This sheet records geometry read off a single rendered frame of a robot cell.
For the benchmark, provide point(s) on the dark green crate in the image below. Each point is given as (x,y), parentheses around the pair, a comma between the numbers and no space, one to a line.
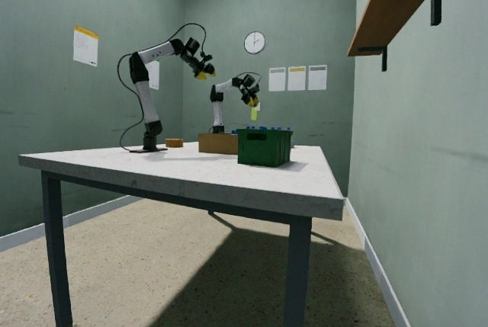
(269,148)

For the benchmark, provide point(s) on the brown cardboard carton with grid dividers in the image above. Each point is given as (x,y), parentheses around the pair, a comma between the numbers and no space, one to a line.
(220,143)

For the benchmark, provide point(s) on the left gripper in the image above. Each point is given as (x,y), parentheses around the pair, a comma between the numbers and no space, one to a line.
(249,100)

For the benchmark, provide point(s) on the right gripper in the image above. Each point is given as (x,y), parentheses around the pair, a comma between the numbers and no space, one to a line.
(199,69)

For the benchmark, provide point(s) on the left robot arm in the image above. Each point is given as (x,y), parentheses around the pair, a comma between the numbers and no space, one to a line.
(217,98)

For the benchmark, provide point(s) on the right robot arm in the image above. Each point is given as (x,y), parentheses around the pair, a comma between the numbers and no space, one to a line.
(141,75)

